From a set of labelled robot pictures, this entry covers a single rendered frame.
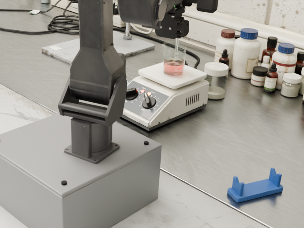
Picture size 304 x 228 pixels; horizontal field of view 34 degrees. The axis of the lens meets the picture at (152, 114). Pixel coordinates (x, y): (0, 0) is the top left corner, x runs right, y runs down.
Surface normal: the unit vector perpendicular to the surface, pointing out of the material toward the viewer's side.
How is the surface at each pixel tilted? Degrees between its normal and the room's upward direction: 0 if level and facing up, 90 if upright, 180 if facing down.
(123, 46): 0
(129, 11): 110
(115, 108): 89
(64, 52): 0
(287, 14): 90
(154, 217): 0
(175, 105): 90
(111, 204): 90
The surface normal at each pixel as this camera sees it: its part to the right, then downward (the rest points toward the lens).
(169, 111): 0.71, 0.34
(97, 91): -0.37, 0.35
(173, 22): -0.39, 0.64
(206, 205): 0.05, -0.90
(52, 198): -0.68, 0.29
